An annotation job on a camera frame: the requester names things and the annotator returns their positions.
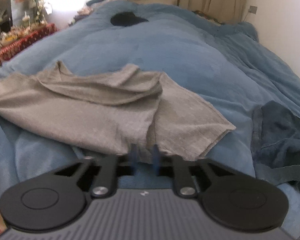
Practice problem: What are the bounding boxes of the green lidded drink cup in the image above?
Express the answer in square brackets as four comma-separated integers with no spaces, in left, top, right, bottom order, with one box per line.
[21,12,31,28]

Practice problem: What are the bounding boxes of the dark blue jeans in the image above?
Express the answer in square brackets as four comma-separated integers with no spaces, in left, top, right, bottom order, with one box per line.
[250,101,300,185]

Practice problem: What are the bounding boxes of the wall power socket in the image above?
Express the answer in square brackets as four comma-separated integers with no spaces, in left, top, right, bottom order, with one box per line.
[248,5,257,14]

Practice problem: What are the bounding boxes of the black garment on bed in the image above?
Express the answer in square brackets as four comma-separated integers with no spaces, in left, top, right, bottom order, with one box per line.
[110,12,148,27]

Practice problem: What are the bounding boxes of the silver refrigerator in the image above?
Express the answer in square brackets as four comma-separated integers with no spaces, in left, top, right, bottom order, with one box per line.
[11,0,33,26]

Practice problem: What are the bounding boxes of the grey polo shirt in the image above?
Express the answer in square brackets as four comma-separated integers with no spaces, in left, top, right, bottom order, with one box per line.
[0,62,235,163]

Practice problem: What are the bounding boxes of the blue fleece duvet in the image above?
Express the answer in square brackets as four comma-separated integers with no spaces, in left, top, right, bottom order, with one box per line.
[0,1,300,238]

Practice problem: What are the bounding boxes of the red patterned tablecloth table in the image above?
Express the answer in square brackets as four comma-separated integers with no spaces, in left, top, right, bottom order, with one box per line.
[0,23,58,67]

